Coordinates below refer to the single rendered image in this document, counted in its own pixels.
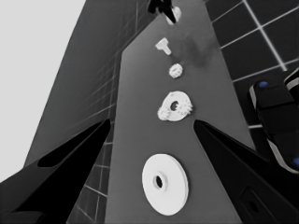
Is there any small white T-shaped piece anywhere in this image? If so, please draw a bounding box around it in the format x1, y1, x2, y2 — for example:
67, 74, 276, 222
154, 37, 173, 56

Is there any small white toothed gear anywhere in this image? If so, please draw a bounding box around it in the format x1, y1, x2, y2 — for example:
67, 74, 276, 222
178, 98, 193, 117
168, 63, 184, 79
157, 106, 171, 121

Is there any dark robot body block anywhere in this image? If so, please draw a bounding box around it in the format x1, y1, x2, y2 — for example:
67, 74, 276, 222
248, 66, 299, 175

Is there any large thick white disc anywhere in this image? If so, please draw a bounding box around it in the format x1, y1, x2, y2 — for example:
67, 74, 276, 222
141, 153, 190, 217

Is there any white round carrier with pins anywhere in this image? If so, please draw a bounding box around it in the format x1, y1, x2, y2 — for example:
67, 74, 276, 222
157, 91, 193, 122

